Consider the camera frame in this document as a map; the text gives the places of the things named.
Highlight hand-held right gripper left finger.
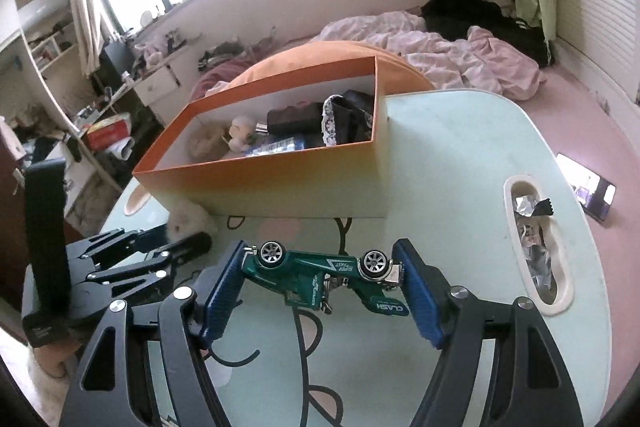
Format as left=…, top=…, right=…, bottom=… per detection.
left=59, top=241, right=247, bottom=427

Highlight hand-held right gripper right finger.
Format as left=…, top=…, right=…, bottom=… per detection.
left=391, top=238, right=585, bottom=427

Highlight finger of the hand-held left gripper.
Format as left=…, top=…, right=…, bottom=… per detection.
left=74, top=251, right=202, bottom=302
left=65, top=226, right=213, bottom=262

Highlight white fluffy pompom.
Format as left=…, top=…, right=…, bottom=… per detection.
left=166, top=201, right=219, bottom=244

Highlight green toy race car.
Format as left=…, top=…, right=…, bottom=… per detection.
left=241, top=241, right=412, bottom=318

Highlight orange cardboard box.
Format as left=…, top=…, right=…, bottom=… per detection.
left=132, top=55, right=391, bottom=219

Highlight brown fluffy pompom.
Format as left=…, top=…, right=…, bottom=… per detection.
left=189, top=124, right=228, bottom=160

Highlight small cream plush ball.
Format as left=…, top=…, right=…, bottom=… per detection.
left=229, top=114, right=257, bottom=152

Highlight blue packet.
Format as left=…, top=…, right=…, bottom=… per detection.
left=244, top=136, right=307, bottom=156

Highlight black cloth with lace trim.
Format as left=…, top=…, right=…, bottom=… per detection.
left=322, top=90, right=376, bottom=146

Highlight light green cartoon desktop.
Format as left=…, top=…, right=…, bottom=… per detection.
left=97, top=89, right=615, bottom=427

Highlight person's left hand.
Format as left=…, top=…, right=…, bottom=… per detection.
left=36, top=339, right=81, bottom=378

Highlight cluttered white desk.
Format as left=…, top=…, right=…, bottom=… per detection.
left=65, top=72, right=191, bottom=192

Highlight red box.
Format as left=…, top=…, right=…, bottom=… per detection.
left=82, top=116, right=132, bottom=151

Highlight crumpled foil wrappers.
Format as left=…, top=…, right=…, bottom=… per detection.
left=515, top=194, right=563, bottom=295

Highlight white drawer cabinet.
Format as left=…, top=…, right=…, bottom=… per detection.
left=134, top=66, right=183, bottom=108

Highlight black box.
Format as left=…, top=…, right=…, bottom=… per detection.
left=97, top=41, right=138, bottom=78

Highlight black smartphone with lit screen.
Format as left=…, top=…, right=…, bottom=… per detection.
left=556, top=153, right=617, bottom=223

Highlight pink blanket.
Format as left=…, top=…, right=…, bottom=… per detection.
left=307, top=12, right=541, bottom=100

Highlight orange cushion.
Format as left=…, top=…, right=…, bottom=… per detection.
left=227, top=41, right=436, bottom=95

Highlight black clothes pile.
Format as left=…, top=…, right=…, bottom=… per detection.
left=421, top=0, right=555, bottom=68

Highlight white louvered cabinet door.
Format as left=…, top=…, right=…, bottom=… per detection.
left=550, top=0, right=640, bottom=108

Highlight white wall shelf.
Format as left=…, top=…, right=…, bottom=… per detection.
left=15, top=0, right=96, bottom=72

